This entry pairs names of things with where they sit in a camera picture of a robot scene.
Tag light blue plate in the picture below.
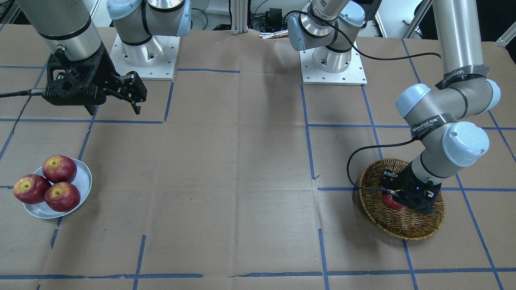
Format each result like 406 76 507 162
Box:
23 158 92 219

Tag black braided cable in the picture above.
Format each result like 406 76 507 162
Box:
284 10 444 192

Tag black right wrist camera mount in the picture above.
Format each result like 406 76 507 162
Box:
43 43 121 107

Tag red yellow apple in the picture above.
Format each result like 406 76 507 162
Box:
382 193 405 211

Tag woven wicker basket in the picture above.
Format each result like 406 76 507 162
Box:
353 158 445 243

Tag black power adapter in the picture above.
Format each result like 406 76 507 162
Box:
266 8 283 31

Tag red apple plate back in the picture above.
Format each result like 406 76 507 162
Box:
42 155 77 184

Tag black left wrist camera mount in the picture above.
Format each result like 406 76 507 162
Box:
379 163 441 215

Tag red apple plate front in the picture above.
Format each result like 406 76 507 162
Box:
44 182 81 212

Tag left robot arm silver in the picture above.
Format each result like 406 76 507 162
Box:
286 0 501 184

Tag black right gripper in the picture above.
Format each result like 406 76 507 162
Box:
84 71 147 116

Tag red apple plate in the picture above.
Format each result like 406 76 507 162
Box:
42 155 77 184
44 182 81 212
13 174 51 204

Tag black camera cable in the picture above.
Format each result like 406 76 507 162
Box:
0 89 45 98

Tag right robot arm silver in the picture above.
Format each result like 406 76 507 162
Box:
1 0 191 114

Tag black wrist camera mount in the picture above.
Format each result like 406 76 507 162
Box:
379 163 441 215
43 43 121 107

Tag aluminium frame post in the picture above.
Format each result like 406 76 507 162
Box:
228 0 251 35

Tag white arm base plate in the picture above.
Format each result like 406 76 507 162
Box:
299 47 367 86
110 35 181 81

